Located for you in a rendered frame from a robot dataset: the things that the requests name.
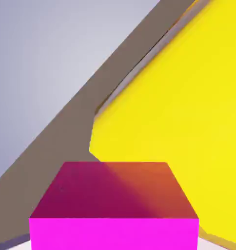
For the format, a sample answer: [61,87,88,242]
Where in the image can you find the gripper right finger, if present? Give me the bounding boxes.
[197,237,235,250]

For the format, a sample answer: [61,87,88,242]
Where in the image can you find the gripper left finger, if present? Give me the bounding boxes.
[12,239,32,250]

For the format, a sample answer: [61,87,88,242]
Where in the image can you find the small magenta cube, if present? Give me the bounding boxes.
[29,161,200,250]

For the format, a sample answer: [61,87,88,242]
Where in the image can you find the large yellow box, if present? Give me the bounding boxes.
[88,0,236,250]

